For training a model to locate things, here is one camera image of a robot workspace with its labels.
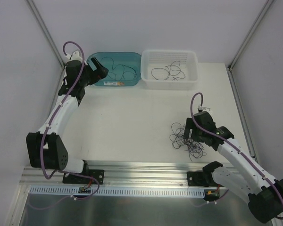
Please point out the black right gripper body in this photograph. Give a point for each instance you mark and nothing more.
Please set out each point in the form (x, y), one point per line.
(189, 129)

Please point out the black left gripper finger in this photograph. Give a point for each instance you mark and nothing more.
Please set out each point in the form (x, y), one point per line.
(94, 63)
(101, 73)

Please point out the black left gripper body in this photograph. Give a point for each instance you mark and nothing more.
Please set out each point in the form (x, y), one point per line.
(94, 72)

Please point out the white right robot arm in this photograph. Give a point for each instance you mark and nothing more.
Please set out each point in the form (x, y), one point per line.
(260, 190)

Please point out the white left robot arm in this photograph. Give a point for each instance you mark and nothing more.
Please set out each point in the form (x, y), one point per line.
(46, 149)

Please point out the teal plastic basin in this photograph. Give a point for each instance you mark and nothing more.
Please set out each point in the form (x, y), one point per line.
(124, 68)

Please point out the white perforated plastic basket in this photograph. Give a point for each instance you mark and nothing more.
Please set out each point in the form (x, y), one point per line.
(169, 69)

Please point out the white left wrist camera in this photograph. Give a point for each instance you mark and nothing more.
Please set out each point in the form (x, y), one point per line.
(75, 56)

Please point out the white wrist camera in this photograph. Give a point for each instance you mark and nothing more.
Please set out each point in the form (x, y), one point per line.
(75, 56)
(205, 109)

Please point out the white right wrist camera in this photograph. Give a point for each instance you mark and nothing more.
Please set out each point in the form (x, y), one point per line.
(205, 109)

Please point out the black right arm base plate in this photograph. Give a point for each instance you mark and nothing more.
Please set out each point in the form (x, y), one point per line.
(199, 178)

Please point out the aluminium frame post left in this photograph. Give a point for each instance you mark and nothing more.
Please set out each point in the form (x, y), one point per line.
(35, 12)

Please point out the aluminium frame post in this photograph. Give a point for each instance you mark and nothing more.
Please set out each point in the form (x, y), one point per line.
(35, 12)
(255, 25)

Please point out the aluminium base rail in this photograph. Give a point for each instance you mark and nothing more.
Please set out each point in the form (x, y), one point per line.
(125, 174)

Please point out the white slotted cable duct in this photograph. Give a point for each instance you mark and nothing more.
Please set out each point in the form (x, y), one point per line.
(120, 191)

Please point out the aluminium frame post right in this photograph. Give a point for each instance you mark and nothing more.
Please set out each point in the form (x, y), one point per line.
(255, 25)

